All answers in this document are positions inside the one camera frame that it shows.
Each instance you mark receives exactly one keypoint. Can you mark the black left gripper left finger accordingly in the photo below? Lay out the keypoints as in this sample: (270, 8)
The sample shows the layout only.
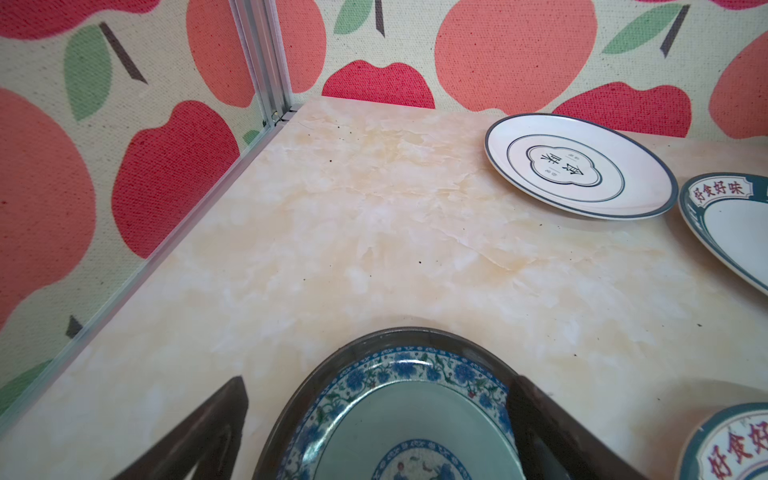
(204, 445)

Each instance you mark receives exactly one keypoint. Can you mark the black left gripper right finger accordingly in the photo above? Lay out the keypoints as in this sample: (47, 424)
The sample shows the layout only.
(551, 444)

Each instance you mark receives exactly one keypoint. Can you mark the green rim plate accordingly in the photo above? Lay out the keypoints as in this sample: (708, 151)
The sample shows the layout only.
(731, 444)
(727, 212)

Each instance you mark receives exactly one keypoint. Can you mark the blue floral patterned plate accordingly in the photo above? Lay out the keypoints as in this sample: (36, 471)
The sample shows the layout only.
(400, 403)

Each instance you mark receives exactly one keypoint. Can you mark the white plate blue rim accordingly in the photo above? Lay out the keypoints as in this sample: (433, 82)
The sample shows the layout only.
(580, 167)

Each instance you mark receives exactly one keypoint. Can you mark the aluminium corner post left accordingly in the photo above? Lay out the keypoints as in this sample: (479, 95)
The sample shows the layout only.
(259, 32)

